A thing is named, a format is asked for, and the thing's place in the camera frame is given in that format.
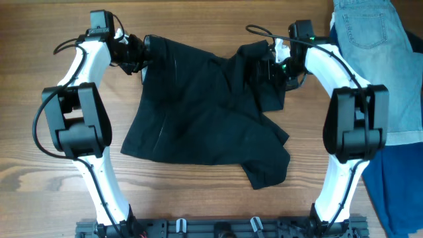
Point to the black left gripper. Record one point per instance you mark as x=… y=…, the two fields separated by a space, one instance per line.
x=140 y=56

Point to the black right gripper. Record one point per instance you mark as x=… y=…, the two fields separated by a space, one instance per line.
x=292 y=82

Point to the black shorts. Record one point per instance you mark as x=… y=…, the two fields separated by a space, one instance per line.
x=198 y=108

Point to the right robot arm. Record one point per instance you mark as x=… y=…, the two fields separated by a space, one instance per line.
x=355 y=129

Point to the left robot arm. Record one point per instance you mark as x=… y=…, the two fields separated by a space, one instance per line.
x=72 y=123

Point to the light blue denim shorts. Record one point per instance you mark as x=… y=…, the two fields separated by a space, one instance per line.
x=373 y=41

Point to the blue garment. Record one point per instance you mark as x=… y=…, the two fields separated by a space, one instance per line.
x=394 y=182

